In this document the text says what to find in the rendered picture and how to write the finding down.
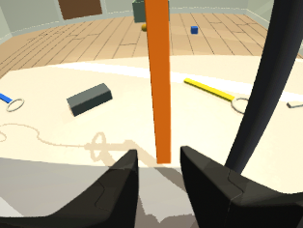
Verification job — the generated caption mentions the blue handle with grey loop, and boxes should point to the blue handle with grey loop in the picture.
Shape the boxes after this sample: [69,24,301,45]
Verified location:
[0,92,24,111]

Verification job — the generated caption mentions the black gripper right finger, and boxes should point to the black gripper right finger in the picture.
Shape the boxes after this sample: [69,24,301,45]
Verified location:
[179,146,303,228]

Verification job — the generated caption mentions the yellow handle with grey ring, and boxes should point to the yellow handle with grey ring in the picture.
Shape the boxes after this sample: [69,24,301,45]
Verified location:
[183,78,249,114]

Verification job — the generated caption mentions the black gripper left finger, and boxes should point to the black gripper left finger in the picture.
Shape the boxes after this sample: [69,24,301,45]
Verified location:
[0,150,139,228]

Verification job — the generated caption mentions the orange bar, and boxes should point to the orange bar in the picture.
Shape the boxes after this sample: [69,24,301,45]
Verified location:
[144,0,172,164]

